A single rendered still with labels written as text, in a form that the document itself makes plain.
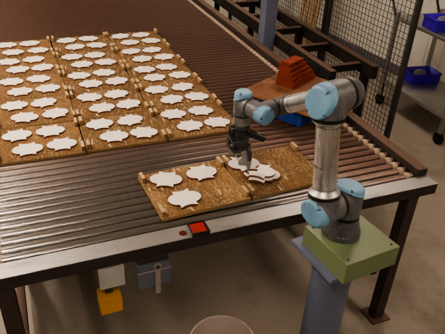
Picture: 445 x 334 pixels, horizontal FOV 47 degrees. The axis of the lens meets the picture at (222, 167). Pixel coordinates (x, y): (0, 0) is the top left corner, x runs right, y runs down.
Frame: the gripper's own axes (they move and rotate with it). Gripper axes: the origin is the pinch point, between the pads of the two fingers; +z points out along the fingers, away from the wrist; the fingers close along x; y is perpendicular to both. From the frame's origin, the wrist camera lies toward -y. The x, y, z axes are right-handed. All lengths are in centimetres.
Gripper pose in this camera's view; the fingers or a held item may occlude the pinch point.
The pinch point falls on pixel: (244, 164)
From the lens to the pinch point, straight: 227.7
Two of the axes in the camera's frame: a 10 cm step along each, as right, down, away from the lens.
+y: -9.2, 1.9, -3.5
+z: -0.3, 8.4, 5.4
